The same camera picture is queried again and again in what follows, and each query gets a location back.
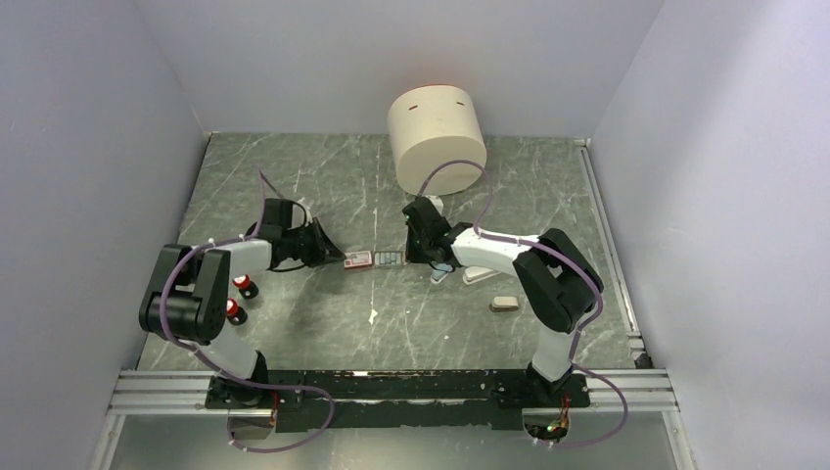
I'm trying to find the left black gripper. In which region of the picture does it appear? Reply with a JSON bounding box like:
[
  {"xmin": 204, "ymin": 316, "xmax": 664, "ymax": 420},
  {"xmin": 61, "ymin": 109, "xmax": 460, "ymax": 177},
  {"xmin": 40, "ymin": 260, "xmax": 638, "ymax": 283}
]
[{"xmin": 282, "ymin": 216, "xmax": 346, "ymax": 267}]

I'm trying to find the red white staple box sleeve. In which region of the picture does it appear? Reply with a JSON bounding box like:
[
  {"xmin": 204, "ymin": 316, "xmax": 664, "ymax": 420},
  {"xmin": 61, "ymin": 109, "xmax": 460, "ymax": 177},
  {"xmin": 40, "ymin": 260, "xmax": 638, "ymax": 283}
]
[{"xmin": 344, "ymin": 251, "xmax": 374, "ymax": 270}]

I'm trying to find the blue white stapler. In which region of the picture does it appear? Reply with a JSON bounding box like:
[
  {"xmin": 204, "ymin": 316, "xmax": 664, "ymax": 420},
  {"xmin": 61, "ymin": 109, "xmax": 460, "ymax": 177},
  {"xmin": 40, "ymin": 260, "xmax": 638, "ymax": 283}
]
[{"xmin": 430, "ymin": 263, "xmax": 455, "ymax": 285}]

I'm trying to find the staple tray with staples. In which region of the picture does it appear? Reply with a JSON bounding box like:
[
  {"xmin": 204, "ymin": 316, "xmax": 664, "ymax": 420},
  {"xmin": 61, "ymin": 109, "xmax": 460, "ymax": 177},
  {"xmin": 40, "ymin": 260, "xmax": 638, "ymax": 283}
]
[{"xmin": 373, "ymin": 251, "xmax": 406, "ymax": 268}]

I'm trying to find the long white stapler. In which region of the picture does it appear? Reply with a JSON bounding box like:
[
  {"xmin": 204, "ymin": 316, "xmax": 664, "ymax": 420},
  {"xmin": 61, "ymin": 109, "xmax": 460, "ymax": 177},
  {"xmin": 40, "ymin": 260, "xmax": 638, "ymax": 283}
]
[{"xmin": 462, "ymin": 266, "xmax": 500, "ymax": 285}]

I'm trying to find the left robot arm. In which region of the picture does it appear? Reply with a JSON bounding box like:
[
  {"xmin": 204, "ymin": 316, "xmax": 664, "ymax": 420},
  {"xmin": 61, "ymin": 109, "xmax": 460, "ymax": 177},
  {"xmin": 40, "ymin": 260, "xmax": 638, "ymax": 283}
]
[{"xmin": 138, "ymin": 198, "xmax": 346, "ymax": 407}]

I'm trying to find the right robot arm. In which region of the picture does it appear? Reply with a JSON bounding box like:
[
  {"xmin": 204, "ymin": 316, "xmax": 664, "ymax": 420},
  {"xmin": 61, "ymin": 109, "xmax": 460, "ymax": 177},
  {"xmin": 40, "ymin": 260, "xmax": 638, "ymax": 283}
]
[{"xmin": 402, "ymin": 197, "xmax": 604, "ymax": 405}]

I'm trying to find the small beige stapler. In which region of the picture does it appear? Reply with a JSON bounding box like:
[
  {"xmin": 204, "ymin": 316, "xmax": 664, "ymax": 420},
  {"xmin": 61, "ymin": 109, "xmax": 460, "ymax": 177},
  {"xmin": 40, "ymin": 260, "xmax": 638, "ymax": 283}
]
[{"xmin": 488, "ymin": 296, "xmax": 520, "ymax": 312}]

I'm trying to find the red capped black bottle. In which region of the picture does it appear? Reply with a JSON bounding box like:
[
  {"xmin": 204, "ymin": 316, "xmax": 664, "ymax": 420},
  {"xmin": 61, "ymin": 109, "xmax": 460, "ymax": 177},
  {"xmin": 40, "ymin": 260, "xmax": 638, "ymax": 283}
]
[{"xmin": 232, "ymin": 274, "xmax": 259, "ymax": 301}]

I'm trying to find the cream cylindrical container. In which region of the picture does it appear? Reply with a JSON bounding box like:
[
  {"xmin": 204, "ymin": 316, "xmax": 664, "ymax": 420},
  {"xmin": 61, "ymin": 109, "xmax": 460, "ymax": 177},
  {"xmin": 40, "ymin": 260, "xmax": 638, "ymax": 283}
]
[{"xmin": 387, "ymin": 84, "xmax": 487, "ymax": 196}]

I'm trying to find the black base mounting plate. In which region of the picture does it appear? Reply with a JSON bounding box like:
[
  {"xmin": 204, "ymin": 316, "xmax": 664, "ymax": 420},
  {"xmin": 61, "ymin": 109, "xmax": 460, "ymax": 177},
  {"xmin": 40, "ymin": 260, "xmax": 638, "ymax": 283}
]
[{"xmin": 204, "ymin": 369, "xmax": 591, "ymax": 433}]

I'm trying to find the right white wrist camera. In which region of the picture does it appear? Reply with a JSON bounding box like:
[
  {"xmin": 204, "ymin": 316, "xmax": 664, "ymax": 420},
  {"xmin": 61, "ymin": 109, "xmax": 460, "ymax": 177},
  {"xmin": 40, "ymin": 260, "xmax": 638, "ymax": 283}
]
[{"xmin": 426, "ymin": 195, "xmax": 444, "ymax": 215}]

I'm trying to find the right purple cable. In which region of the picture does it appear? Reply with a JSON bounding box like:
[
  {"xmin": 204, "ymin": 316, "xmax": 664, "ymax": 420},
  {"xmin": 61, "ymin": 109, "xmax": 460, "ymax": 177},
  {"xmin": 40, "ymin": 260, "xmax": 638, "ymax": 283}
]
[{"xmin": 414, "ymin": 159, "xmax": 630, "ymax": 450}]

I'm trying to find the aluminium rail frame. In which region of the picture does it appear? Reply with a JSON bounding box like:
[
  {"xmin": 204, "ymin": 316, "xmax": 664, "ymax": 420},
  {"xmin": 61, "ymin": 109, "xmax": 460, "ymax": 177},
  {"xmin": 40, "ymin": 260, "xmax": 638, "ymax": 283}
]
[{"xmin": 91, "ymin": 369, "xmax": 696, "ymax": 469}]

